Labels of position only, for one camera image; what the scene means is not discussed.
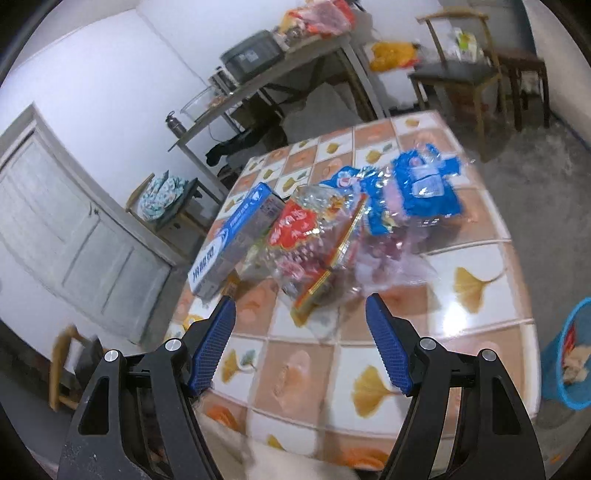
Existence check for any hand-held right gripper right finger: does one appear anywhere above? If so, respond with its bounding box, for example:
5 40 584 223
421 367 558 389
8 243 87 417
365 293 548 480

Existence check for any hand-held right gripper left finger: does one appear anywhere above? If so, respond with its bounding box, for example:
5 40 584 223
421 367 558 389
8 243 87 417
58 295 237 480

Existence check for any blue cling film box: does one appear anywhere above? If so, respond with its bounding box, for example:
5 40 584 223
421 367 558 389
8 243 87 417
188 182 286 297

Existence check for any clear bag with red print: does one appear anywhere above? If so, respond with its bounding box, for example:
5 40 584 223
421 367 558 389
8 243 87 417
265 182 370 326

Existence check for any blue plastic wastebasket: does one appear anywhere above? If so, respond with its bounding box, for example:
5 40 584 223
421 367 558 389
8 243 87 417
539 298 591 411

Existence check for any patterned tablecloth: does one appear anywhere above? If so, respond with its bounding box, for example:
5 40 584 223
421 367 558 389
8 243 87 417
164 110 542 472

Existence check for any clear plastic bag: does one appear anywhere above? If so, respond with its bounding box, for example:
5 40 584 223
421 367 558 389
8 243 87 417
355 217 444 305

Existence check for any wooden chair with cushion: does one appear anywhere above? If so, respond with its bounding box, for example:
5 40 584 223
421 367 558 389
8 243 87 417
126 173 222 234

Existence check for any small wooden chair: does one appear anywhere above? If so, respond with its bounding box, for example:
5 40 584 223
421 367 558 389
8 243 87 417
48 325 105 411

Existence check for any floral cushion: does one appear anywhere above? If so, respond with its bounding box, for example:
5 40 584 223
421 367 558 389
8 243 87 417
139 172 190 220

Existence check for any blue plastic packet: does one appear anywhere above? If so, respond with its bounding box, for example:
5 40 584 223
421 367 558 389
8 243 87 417
392 143 465 227

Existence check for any blue white packet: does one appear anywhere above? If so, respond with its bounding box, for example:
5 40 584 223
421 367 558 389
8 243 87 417
323 165 398 236

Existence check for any white panelled door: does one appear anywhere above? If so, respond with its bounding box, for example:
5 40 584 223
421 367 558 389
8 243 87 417
0 104 178 344

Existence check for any brown crumpled paper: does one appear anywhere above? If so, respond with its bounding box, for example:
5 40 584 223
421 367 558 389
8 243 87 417
562 344 591 385

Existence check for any black clothing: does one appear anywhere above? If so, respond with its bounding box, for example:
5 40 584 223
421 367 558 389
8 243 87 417
205 131 282 167

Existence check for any clear plastic bowl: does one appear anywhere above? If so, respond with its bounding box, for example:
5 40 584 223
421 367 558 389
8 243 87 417
180 85 218 121

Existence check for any grey sack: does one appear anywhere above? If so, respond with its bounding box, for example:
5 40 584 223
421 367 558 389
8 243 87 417
281 85 365 141

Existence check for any glass jar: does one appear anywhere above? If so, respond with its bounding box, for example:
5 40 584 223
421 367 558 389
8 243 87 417
210 67 236 90

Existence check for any wooden chair with black seat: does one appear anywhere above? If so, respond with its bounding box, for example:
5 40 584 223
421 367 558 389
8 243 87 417
409 7 504 160

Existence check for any yellow plastic bag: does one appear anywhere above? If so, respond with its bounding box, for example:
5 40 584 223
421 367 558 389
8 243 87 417
372 41 421 72

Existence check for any grey rice cooker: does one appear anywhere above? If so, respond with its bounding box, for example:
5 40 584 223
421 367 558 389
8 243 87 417
221 30 286 79

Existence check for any grey side table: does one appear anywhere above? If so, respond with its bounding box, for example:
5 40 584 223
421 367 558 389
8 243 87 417
168 32 384 195

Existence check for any white green packet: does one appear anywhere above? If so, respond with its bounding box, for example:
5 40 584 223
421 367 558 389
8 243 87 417
450 28 481 63

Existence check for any dark wooden stool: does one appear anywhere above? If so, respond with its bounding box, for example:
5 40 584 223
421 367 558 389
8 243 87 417
496 48 551 130

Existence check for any pink plastic bag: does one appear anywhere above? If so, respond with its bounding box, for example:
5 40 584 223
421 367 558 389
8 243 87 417
300 0 356 35

